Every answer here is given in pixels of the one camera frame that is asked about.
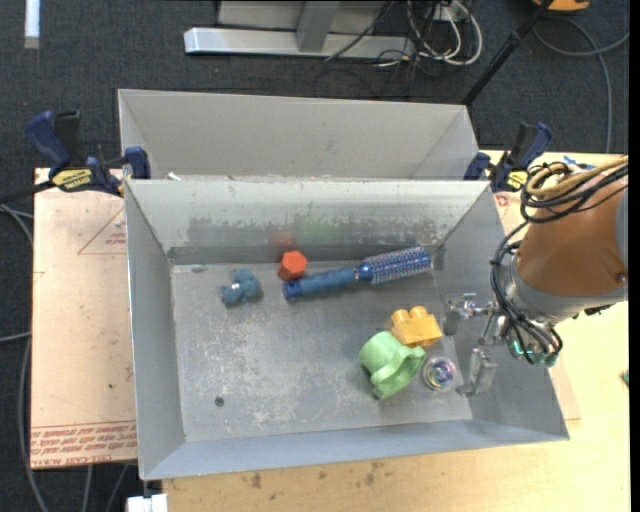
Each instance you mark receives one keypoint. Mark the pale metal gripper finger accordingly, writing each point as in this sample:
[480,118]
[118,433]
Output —
[456,312]
[479,372]

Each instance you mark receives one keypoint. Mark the iridescent round spinning top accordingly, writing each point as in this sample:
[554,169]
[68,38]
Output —
[439,374]

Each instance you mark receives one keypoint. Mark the yellow toy brick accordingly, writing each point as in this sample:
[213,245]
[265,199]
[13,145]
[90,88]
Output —
[415,327]

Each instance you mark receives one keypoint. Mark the blue hairbrush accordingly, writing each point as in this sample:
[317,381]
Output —
[345,277]

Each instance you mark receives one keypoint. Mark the red-orange hexagonal block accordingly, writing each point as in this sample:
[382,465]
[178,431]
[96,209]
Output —
[292,266]

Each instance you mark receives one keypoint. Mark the grey metal bin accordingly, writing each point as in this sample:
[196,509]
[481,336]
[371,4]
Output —
[280,360]

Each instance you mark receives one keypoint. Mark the teal toy animal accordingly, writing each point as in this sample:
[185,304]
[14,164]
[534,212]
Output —
[242,290]

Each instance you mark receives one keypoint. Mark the brown cardboard board, red print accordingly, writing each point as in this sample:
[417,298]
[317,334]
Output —
[80,325]

